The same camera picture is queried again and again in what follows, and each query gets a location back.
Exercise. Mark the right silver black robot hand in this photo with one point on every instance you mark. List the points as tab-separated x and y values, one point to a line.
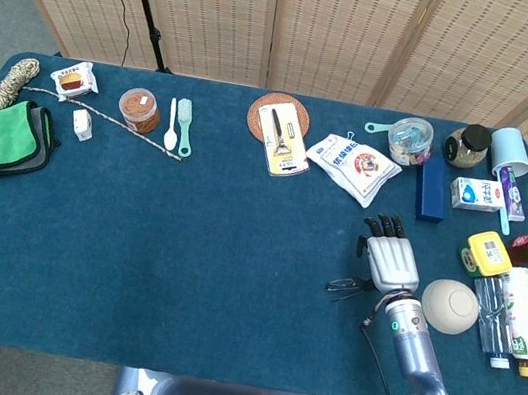
392	262

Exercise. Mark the thin metal-framed eyeglasses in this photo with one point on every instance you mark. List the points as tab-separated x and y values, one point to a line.
343	286

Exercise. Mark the small green box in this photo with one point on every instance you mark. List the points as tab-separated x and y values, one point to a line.
466	264

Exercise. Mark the beige upturned bowl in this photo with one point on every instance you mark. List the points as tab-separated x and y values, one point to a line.
451	307

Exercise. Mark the dark blue rectangular box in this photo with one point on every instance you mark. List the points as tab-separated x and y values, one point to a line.
431	190

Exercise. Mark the yellow-lidded green container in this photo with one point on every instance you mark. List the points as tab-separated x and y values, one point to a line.
488	252

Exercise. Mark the white printed plastic bag pack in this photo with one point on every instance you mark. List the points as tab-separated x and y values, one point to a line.
355	169

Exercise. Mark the white blue milk carton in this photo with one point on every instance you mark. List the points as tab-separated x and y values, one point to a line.
477	195

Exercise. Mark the blue striped bottle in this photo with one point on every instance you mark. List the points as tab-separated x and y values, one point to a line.
492	317

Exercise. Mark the clear tub of colourful clips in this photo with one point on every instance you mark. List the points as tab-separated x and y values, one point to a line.
408	140

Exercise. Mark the small black binder clip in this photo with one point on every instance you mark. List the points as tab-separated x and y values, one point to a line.
350	136

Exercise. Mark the teal measuring spoon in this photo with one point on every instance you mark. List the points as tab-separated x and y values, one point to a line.
371	127

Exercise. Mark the purple toothpaste tube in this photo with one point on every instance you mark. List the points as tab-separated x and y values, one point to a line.
512	196

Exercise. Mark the green cloth with black trim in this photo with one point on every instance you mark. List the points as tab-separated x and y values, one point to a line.
5	136

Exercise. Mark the white bottle with yellow cap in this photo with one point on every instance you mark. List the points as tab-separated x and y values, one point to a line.
526	312

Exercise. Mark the glass jar with black lid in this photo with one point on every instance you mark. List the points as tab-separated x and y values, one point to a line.
473	141

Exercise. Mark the razor in yellow blister pack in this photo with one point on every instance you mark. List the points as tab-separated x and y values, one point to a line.
283	160

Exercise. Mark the grey cloth with black trim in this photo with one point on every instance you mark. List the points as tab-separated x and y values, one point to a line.
45	140

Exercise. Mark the light blue plastic cup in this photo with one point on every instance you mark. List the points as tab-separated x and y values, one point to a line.
508	147

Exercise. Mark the small white carton box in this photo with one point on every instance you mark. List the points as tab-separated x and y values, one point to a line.
82	124

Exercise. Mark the round woven rattan coaster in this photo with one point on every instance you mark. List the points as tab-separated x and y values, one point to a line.
257	115

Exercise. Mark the blue table cloth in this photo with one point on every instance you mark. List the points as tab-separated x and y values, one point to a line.
185	245

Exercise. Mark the cake snack in white wrapper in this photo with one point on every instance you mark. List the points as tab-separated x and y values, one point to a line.
74	80

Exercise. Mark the bamboo folding screen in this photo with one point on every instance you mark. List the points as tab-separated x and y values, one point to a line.
337	32

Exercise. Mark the clear jar of rubber bands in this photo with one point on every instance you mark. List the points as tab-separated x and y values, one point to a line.
138	105

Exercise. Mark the white plastic spoon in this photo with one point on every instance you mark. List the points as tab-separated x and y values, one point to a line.
169	140

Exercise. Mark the mint green scrub brush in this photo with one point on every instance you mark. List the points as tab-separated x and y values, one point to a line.
184	110

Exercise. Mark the black stand pole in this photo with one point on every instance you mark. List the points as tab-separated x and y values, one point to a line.
154	33

